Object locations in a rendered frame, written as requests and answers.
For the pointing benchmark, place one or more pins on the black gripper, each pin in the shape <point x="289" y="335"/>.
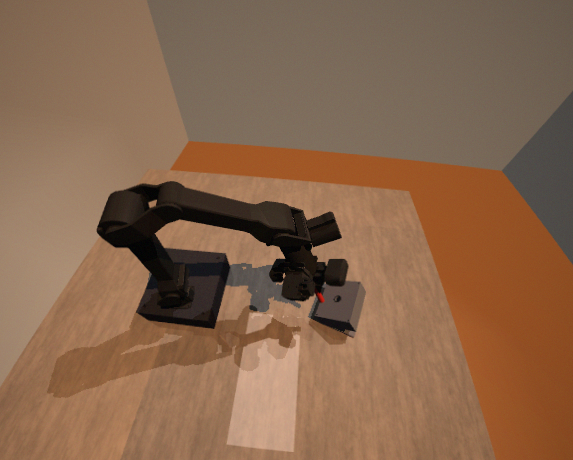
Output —
<point x="333" y="274"/>

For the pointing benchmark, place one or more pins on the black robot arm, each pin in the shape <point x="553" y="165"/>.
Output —
<point x="128" y="222"/>

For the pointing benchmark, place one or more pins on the grey sloped panel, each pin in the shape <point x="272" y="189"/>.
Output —
<point x="342" y="307"/>

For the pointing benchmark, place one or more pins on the dark red cylinder with grey band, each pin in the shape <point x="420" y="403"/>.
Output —
<point x="319" y="295"/>

